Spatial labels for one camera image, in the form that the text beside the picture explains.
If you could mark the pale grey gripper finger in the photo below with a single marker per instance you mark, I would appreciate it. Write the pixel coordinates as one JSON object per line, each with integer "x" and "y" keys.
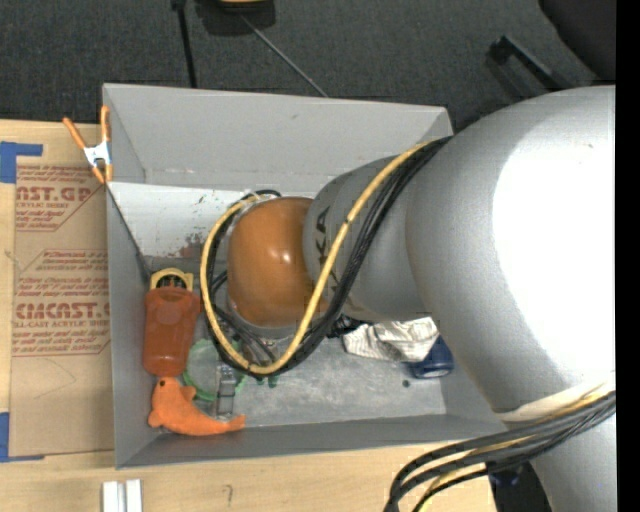
{"x": 226, "y": 392}

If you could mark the green clear plastic cup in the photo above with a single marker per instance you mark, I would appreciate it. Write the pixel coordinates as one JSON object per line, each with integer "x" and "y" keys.
{"x": 202, "y": 367}

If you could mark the orange toy fish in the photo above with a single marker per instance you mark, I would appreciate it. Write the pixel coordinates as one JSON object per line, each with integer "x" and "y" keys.
{"x": 182, "y": 412}

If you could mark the orange translucent plastic bottle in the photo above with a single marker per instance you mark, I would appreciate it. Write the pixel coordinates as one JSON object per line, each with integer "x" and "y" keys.
{"x": 170, "y": 330}

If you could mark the yellow round object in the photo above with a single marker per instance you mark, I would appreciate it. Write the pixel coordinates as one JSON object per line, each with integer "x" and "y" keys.
{"x": 172, "y": 280}

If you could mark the white striped cloth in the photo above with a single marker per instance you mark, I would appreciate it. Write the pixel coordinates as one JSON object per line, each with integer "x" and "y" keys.
{"x": 390, "y": 340}

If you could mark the dark blue cup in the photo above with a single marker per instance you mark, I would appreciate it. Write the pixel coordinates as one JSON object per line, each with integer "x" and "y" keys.
{"x": 432, "y": 362}

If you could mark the brown cardboard board red print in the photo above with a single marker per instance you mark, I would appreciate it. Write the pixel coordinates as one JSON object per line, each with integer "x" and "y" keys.
{"x": 55, "y": 280}

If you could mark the grey metal bin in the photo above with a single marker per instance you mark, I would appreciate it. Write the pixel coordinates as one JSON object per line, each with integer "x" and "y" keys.
{"x": 210, "y": 135}

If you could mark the black cylinder on white bracket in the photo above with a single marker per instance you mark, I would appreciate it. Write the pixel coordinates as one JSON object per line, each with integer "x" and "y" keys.
{"x": 345, "y": 324}

